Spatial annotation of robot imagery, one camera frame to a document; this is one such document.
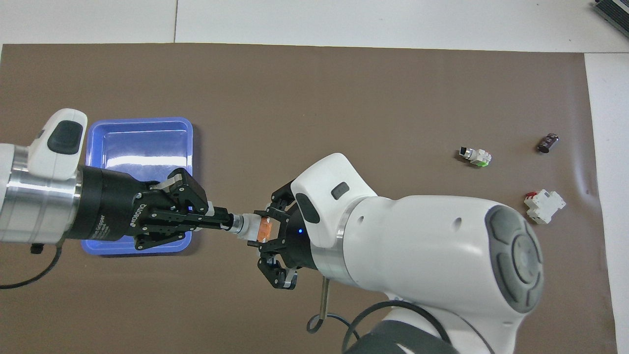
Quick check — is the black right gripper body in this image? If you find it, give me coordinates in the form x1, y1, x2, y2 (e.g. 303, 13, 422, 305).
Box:
284, 206, 321, 270

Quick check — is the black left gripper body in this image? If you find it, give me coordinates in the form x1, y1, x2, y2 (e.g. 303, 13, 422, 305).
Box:
64, 166, 164, 242

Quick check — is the white rotary switch orange base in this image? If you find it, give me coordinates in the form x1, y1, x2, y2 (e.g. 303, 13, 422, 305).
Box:
230, 210, 274, 244

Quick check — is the blue plastic tray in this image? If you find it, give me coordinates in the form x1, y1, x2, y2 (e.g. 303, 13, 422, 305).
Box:
81, 117, 194, 256

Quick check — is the brown table mat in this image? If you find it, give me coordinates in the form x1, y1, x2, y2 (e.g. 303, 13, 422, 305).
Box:
0, 43, 619, 354

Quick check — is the white circuit breaker red lever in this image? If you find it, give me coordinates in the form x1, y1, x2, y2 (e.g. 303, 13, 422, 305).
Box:
524, 189, 567, 225

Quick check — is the small dark cylindrical component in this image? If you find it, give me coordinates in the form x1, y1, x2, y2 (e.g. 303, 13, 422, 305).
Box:
537, 133, 560, 154

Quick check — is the grey ribbed device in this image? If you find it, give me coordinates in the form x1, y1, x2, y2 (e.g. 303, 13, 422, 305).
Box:
591, 0, 629, 39

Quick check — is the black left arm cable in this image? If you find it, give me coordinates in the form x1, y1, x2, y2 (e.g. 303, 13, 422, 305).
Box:
0, 242, 63, 291

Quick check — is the white switch with square head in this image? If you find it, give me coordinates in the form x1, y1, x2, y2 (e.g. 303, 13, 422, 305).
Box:
458, 146, 492, 168

